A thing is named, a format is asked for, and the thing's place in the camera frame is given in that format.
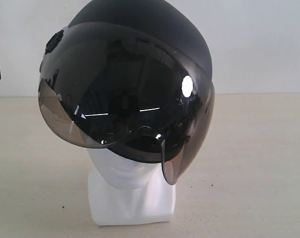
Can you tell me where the white mannequin head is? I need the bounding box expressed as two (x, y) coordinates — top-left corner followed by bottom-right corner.
(88, 149), (176, 226)

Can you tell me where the black helmet with tinted visor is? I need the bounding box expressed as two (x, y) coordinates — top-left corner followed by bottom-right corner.
(38, 0), (215, 185)

